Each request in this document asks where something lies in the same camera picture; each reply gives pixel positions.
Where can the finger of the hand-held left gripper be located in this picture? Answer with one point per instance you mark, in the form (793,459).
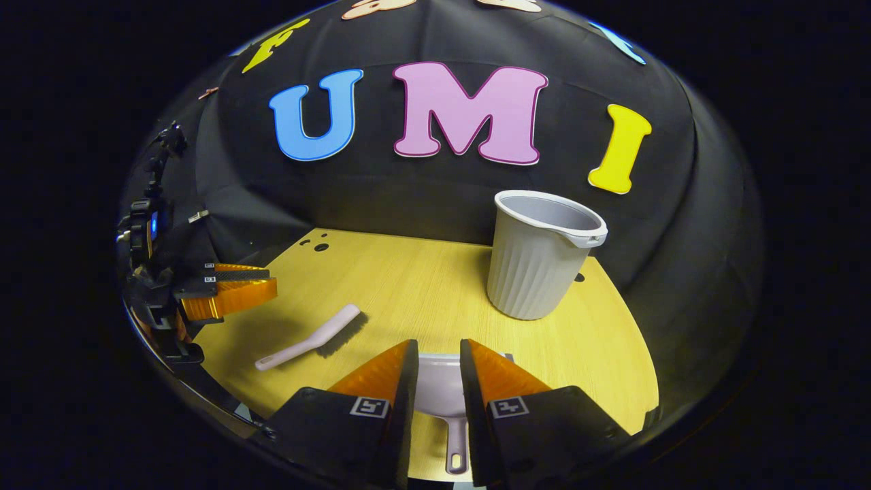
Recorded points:
(238,272)
(235,298)

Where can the copper clip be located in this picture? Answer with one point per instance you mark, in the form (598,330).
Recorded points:
(207,92)

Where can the small pink dustpan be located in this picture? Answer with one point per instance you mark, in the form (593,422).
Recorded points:
(441,391)

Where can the wooden desktop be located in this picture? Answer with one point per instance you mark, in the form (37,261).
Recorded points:
(408,292)

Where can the small white tag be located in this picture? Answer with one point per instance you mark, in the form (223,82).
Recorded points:
(199,216)

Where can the black backdrop cloth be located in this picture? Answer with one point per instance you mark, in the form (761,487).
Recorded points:
(422,190)

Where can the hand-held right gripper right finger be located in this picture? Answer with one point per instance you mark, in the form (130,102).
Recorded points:
(476,408)

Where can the small pink broom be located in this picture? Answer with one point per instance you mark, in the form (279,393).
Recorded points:
(320,337)

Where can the white ribbed garbage bin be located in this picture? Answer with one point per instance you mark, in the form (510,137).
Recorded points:
(534,272)

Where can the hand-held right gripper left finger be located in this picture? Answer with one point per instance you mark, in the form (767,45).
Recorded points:
(401,408)

